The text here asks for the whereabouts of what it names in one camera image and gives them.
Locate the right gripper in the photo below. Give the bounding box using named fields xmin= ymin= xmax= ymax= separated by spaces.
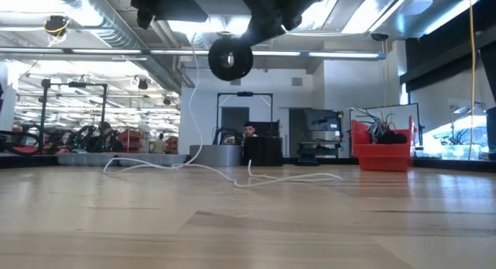
xmin=241 ymin=0 xmax=330 ymax=46

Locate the black cable spool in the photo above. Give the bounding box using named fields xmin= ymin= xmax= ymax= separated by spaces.
xmin=207 ymin=36 xmax=255 ymax=82

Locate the white cord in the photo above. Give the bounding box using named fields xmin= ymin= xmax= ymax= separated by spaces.
xmin=102 ymin=31 xmax=344 ymax=189

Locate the long ceiling light bar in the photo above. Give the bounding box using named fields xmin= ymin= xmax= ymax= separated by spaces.
xmin=0 ymin=47 xmax=388 ymax=62

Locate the person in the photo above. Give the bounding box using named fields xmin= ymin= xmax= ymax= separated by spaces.
xmin=94 ymin=120 xmax=118 ymax=153
xmin=151 ymin=133 xmax=167 ymax=155
xmin=241 ymin=121 xmax=260 ymax=139

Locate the black equipment shelf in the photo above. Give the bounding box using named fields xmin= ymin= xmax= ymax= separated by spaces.
xmin=297 ymin=108 xmax=345 ymax=158

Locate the red storage shelf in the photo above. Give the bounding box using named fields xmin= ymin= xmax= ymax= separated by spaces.
xmin=117 ymin=128 xmax=143 ymax=153

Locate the grey tool case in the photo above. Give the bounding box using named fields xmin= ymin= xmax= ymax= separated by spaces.
xmin=57 ymin=152 xmax=190 ymax=167

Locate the red plastic bin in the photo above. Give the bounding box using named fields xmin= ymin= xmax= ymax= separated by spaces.
xmin=350 ymin=115 xmax=414 ymax=173

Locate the clear plastic bin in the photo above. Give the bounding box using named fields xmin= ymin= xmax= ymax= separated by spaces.
xmin=439 ymin=143 xmax=482 ymax=161

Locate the silver ventilation duct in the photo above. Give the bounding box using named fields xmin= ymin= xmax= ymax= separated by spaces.
xmin=41 ymin=0 xmax=184 ymax=92

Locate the black workstation gantry frame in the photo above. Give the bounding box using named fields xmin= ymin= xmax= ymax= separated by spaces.
xmin=39 ymin=78 xmax=109 ymax=153
xmin=215 ymin=91 xmax=274 ymax=146

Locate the yellow black ceiling cable reel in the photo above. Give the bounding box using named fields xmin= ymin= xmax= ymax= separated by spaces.
xmin=43 ymin=15 xmax=72 ymax=39

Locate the dark duct tape roll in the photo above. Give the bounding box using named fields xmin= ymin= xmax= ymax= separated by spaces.
xmin=243 ymin=135 xmax=284 ymax=167

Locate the large grey duct tape roll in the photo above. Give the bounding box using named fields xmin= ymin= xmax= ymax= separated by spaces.
xmin=189 ymin=144 xmax=244 ymax=167

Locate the bundle of mixed cables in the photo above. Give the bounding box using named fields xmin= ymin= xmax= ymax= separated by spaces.
xmin=353 ymin=107 xmax=408 ymax=146

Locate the yellow cable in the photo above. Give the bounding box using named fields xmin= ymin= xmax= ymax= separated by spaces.
xmin=468 ymin=0 xmax=477 ymax=161

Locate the black aluminium table frame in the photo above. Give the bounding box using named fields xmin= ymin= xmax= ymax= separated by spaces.
xmin=0 ymin=154 xmax=496 ymax=174

